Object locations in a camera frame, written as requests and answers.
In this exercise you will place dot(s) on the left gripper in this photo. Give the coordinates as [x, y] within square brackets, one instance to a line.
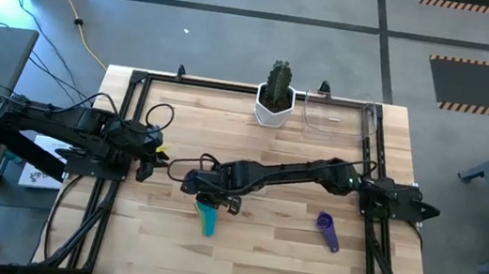
[127, 145]

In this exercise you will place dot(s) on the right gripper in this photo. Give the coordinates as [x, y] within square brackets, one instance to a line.
[232, 178]

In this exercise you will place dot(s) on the teal measuring cup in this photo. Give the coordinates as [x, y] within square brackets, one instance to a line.
[209, 222]

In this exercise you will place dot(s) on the green measuring cup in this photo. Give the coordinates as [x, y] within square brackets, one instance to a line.
[199, 211]

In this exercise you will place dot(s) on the purple measuring cup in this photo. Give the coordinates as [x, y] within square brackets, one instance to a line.
[324, 221]

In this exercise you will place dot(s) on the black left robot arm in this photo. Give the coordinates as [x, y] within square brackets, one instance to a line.
[62, 120]

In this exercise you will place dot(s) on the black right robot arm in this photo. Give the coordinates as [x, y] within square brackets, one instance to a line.
[296, 172]

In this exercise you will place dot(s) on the clear plastic basket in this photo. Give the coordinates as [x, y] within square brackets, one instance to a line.
[336, 121]

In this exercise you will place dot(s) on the white hexagonal plant pot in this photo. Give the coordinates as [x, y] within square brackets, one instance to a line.
[270, 119]

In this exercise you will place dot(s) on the white printed box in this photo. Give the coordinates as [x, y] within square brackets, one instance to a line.
[38, 176]

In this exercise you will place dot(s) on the green cactus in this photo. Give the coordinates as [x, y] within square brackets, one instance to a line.
[278, 82]

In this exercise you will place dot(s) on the black support beam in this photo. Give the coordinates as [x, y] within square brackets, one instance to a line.
[20, 150]

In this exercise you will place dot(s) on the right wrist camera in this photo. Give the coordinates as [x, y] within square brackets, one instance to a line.
[198, 183]

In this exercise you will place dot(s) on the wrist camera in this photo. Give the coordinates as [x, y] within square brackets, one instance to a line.
[198, 183]
[154, 134]

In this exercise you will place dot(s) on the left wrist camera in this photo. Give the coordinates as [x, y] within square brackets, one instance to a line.
[154, 134]

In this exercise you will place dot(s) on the black frame clamp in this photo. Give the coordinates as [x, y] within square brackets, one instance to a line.
[181, 72]
[325, 88]

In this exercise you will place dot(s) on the black aluminium table frame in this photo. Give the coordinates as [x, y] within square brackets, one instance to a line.
[250, 90]

